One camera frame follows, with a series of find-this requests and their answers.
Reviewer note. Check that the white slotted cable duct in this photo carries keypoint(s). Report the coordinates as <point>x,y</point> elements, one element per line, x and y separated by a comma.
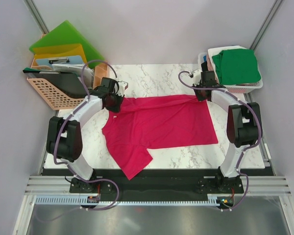
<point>95,200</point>

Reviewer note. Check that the white paper documents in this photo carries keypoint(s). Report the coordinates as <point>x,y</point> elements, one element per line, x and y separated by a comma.
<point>88,74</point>

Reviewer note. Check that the peach perforated file organizer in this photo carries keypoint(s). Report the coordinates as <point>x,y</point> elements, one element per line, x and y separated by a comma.
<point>55,98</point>

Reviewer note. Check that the pink red t shirt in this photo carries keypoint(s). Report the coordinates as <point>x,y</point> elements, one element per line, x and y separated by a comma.
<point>154,123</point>

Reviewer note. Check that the white t shirt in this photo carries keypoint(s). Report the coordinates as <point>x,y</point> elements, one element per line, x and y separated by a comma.
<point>215,51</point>

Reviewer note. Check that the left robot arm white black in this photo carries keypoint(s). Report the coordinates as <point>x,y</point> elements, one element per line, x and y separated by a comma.
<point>64,139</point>

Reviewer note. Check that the yellow plastic folder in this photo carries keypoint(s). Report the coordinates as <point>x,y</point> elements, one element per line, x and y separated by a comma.
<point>59,51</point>

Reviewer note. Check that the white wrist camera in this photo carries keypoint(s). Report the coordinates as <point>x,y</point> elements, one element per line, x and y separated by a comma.
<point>121,87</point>
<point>196,77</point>

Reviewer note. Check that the green plastic folder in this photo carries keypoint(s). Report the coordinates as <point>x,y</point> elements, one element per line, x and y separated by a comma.
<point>64,34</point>

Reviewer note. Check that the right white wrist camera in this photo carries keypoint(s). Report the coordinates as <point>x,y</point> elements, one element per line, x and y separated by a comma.
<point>196,77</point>

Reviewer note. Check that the black t shirt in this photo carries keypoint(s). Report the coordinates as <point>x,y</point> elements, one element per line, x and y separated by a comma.
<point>204,66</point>

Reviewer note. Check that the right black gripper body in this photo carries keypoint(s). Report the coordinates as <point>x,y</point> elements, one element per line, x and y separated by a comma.
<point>199,95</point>

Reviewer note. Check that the white plastic laundry basket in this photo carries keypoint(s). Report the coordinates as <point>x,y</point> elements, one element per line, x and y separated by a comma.
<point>242,88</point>

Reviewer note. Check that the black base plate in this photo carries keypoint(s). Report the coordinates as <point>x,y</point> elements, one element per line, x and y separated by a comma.
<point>158,185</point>

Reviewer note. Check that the black folder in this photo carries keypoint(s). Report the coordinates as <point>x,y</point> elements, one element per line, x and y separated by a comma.
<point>67,82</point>

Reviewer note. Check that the left aluminium corner post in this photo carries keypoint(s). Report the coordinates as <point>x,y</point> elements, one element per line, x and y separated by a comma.
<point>37,16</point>

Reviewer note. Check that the green t shirt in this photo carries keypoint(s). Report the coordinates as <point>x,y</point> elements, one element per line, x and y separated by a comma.
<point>236,67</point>

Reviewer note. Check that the aluminium frame rail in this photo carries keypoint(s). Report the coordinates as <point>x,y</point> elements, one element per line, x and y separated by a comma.
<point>255,185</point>

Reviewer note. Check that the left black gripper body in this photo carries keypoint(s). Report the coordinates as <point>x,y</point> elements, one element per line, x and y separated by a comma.
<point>116,101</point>

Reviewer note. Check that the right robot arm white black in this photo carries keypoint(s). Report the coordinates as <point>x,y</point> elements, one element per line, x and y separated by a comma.
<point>243,129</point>

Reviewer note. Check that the blue clipboard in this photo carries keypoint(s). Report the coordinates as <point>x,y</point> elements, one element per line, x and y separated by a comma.
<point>66,60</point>

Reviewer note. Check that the beige t shirt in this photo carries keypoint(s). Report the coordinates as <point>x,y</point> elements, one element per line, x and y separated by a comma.
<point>210,67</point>

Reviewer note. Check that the aluminium corner post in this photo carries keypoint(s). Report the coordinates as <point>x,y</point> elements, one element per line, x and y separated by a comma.
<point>37,16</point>
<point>266,23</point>

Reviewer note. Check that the right aluminium corner post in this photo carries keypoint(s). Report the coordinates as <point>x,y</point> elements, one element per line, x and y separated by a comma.
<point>266,23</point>

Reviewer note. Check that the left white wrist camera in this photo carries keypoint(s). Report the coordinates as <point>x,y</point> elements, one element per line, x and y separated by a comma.
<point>121,87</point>

